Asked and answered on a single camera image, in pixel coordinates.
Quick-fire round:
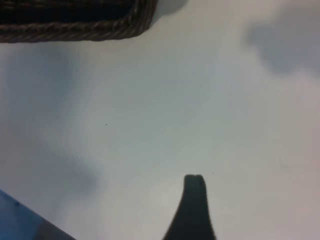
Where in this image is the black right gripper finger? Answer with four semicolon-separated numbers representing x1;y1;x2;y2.
162;173;219;240

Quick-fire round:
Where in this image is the dark brown wicker basket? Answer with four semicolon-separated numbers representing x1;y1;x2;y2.
0;0;159;44

